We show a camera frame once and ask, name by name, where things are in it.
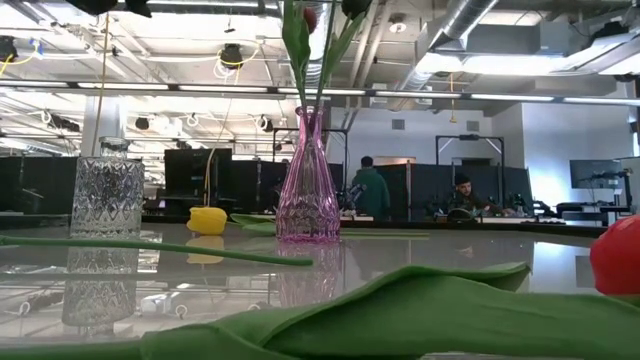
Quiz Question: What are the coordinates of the clear cut-glass vase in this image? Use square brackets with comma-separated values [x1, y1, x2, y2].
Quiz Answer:
[69, 135, 146, 240]

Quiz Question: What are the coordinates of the dark office desk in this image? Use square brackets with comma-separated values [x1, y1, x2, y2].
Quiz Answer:
[555, 201, 632, 227]

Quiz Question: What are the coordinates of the thin yellow rope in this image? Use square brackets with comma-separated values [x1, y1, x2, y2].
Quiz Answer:
[92, 12, 110, 156]

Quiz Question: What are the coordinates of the black ceiling device yellow cable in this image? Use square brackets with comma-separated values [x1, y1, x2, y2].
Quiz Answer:
[0, 34, 19, 64]

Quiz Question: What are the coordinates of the yellow hanging cord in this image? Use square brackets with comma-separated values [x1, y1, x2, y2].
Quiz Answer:
[448, 72, 458, 125]

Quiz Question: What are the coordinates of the white building column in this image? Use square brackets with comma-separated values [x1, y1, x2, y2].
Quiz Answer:
[82, 96, 127, 157]

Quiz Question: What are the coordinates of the yellow artificial tulip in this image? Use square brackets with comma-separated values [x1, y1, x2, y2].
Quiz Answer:
[186, 206, 431, 238]

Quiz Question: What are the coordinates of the long ceiling light bar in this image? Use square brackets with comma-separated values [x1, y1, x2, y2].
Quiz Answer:
[0, 78, 640, 107]

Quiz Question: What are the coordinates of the black ceiling dome device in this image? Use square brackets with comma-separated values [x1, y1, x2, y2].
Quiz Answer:
[220, 43, 245, 70]

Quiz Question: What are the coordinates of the black rounded object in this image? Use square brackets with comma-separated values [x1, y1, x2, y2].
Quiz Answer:
[447, 207, 479, 224]

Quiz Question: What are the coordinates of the red artificial tulip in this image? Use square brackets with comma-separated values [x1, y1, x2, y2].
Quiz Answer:
[0, 214, 640, 360]

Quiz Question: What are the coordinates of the wide black partition panel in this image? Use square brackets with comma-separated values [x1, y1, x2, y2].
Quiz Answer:
[375, 163, 532, 221]

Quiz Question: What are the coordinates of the wall-mounted dark screen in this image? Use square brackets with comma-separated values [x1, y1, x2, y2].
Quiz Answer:
[569, 158, 626, 190]

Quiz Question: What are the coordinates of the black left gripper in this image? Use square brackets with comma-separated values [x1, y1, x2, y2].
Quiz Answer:
[67, 0, 154, 19]

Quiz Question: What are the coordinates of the silver smooth ventilation duct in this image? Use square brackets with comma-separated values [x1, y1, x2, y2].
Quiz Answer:
[399, 0, 501, 99]

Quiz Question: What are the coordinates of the hanging yellow cable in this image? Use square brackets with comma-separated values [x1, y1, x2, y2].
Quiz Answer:
[202, 64, 241, 207]

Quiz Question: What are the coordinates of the artificial flower long green stem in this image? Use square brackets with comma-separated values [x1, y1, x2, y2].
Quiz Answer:
[0, 234, 315, 268]

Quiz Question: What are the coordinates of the person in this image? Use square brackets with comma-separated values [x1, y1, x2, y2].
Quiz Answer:
[350, 155, 392, 221]
[439, 172, 504, 219]

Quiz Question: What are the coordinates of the pink ribbed glass vase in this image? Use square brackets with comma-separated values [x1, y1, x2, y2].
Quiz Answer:
[275, 105, 342, 245]

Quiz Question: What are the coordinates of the dark-headed artificial tulip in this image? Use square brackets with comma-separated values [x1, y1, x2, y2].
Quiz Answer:
[314, 0, 374, 115]

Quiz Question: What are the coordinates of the black computer monitor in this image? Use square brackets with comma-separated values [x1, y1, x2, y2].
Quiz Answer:
[163, 147, 234, 217]

